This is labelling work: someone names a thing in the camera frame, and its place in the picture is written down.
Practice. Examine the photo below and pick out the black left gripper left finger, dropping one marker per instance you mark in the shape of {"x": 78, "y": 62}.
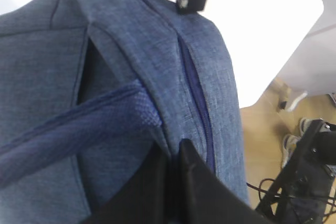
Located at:
{"x": 151, "y": 195}

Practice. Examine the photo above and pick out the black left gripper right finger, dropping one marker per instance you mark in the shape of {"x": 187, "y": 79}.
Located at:
{"x": 205, "y": 199}

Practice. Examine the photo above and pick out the navy blue lunch bag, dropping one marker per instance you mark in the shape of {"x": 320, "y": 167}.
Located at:
{"x": 88, "y": 86}

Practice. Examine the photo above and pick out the white table leg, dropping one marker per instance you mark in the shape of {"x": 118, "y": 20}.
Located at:
{"x": 288, "y": 98}

